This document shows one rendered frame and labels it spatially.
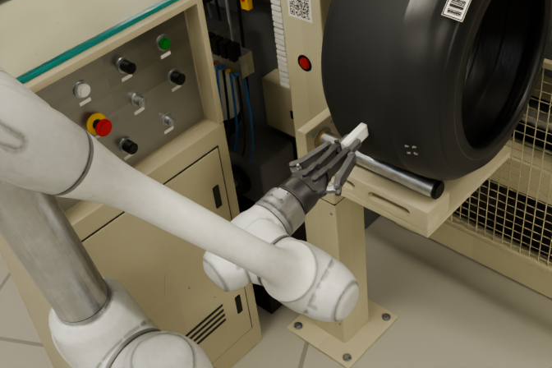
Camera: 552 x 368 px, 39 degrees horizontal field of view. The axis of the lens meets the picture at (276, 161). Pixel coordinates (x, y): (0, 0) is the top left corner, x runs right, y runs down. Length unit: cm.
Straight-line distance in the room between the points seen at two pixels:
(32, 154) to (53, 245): 33
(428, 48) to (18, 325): 196
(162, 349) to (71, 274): 20
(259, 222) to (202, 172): 68
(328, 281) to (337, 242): 100
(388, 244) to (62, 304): 175
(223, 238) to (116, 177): 20
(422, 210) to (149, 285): 76
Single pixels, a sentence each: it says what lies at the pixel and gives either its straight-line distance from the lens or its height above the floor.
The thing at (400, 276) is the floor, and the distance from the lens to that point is 281.
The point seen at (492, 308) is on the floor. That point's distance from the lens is 274.
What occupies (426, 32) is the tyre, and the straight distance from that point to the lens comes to 145.
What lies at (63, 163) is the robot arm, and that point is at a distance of 101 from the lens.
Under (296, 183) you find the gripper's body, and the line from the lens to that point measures 145.
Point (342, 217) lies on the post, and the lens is 222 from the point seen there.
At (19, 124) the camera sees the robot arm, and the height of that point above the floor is 156.
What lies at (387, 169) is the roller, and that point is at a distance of 181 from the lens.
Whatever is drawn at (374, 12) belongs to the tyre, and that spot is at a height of 136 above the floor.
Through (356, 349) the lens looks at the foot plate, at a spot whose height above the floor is 1.
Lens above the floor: 206
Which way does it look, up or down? 38 degrees down
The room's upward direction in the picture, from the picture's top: 8 degrees counter-clockwise
